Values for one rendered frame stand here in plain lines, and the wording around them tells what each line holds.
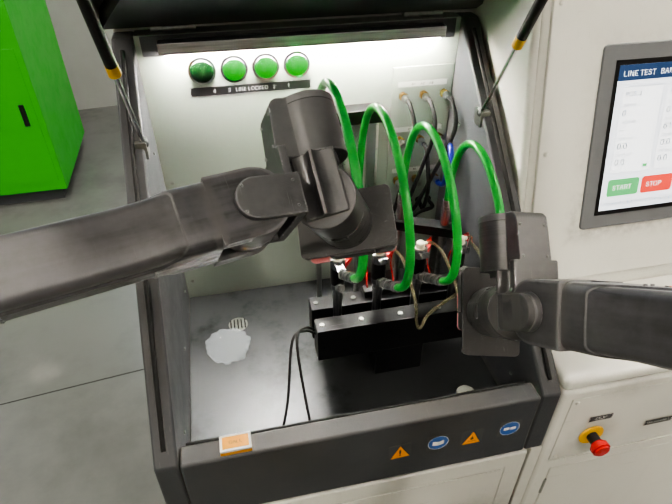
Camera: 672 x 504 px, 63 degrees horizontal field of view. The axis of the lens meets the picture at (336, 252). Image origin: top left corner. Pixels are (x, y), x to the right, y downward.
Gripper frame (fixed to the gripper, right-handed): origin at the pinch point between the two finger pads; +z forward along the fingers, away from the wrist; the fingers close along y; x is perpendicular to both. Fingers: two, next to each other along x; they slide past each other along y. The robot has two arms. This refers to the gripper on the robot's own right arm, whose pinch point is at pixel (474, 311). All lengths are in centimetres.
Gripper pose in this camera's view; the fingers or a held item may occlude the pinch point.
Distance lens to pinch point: 75.3
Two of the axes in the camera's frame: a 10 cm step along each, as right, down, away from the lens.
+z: 0.4, 1.1, 9.9
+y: 0.3, -9.9, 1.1
